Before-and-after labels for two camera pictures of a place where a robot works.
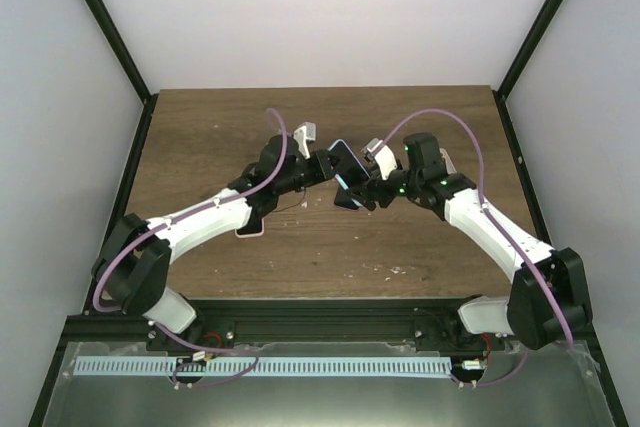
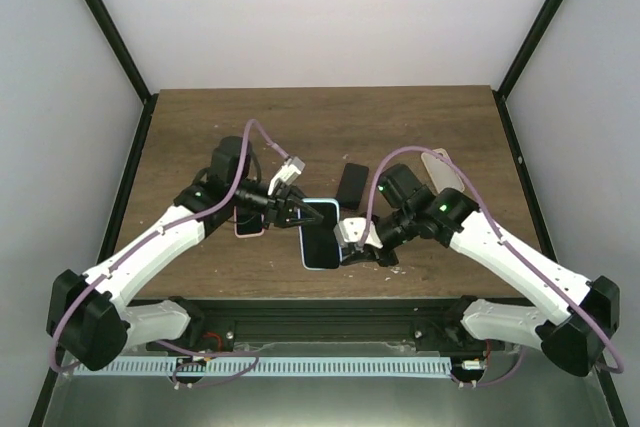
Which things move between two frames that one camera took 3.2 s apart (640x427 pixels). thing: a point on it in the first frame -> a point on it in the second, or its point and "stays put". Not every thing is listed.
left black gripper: [322, 168] -> [281, 207]
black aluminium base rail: [307, 320] stays put
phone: [350, 176] -> [319, 244]
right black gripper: [374, 186] -> [368, 254]
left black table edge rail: [130, 182] stays put
